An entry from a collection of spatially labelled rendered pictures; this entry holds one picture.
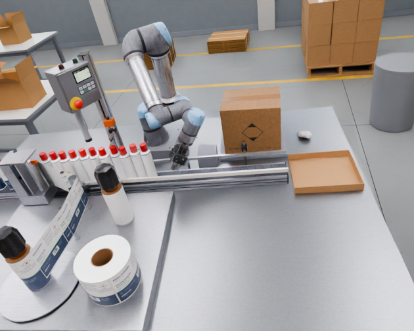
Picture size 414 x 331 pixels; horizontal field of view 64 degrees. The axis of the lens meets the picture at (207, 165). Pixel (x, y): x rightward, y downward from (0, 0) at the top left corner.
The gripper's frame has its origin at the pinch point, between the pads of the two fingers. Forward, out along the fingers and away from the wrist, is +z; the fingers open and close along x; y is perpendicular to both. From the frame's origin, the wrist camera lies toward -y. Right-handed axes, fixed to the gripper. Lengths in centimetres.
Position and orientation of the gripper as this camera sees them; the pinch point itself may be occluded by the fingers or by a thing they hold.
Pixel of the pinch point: (173, 167)
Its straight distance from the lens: 167.2
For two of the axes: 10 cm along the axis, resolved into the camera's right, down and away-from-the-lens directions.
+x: 9.3, 3.3, 1.7
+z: -3.7, 7.1, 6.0
